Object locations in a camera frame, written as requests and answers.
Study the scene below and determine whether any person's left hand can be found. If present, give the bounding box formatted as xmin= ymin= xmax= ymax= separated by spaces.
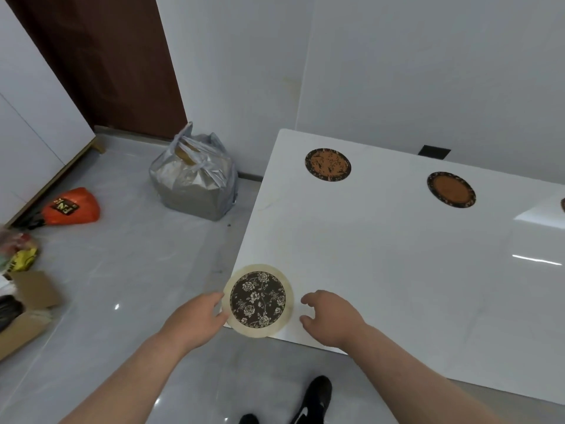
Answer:
xmin=156 ymin=291 xmax=230 ymax=356

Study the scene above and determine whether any person's right hand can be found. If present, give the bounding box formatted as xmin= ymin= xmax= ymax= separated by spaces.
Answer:
xmin=300 ymin=289 xmax=370 ymax=350

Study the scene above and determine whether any cream rim black floral mat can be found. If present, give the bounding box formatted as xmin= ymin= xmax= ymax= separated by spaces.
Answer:
xmin=222 ymin=263 xmax=295 ymax=339

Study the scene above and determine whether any black-brown branch pattern mat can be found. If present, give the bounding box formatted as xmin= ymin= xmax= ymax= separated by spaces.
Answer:
xmin=304 ymin=148 xmax=352 ymax=183

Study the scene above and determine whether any black leaf-rim brown mat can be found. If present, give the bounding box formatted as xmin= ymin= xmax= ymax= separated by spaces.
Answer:
xmin=426 ymin=171 xmax=477 ymax=209

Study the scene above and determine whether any person's left forearm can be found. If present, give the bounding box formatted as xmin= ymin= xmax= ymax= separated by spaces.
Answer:
xmin=57 ymin=333 xmax=184 ymax=424

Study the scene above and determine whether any person's right forearm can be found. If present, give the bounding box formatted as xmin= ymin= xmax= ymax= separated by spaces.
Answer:
xmin=346 ymin=324 xmax=509 ymax=424

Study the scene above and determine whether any white marble table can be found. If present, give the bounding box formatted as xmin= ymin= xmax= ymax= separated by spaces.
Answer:
xmin=222 ymin=128 xmax=565 ymax=405

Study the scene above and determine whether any silver plastic bag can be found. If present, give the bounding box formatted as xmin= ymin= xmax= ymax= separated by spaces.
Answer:
xmin=149 ymin=122 xmax=240 ymax=223

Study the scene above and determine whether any open cardboard box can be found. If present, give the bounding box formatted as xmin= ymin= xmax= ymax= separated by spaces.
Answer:
xmin=0 ymin=271 xmax=64 ymax=362

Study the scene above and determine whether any orange plastic bag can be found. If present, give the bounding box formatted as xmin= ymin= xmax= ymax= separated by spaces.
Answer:
xmin=41 ymin=187 xmax=101 ymax=227

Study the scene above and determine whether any yellow packet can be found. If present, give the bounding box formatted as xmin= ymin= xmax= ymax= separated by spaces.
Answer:
xmin=8 ymin=244 xmax=39 ymax=273

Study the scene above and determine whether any red packet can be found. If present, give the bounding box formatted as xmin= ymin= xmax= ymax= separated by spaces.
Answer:
xmin=0 ymin=229 xmax=32 ymax=261

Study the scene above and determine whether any white cabinet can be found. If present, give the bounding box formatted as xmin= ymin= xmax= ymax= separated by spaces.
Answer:
xmin=0 ymin=0 xmax=107 ymax=227

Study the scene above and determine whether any dark brown door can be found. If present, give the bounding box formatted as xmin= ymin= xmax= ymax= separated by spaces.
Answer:
xmin=4 ymin=0 xmax=189 ymax=140

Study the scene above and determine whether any black wall socket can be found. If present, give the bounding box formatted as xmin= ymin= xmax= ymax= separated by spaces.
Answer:
xmin=417 ymin=145 xmax=452 ymax=160

